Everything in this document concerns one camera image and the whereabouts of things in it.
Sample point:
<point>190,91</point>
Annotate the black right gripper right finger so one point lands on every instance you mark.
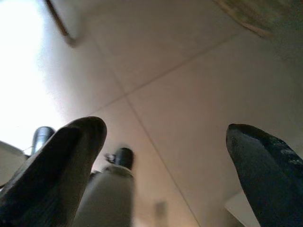
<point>270,179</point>

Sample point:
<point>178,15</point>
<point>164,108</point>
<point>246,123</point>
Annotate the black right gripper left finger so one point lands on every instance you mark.
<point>47,179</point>

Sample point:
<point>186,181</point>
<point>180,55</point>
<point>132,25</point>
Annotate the white robot left leg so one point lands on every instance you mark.
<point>10,163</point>

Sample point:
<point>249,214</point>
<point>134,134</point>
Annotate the white flat panel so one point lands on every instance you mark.
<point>239,210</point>

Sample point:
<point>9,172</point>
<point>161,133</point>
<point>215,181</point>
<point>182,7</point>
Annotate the silver robot right leg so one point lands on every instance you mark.
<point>109,196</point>

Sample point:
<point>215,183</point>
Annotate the black robot right foot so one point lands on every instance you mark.
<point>123,157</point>

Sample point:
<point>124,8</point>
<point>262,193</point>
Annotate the white furniture panel brown edge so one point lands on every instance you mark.
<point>62,22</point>

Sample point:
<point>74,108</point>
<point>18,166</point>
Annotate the green patterned rug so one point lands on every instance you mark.
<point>265,14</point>

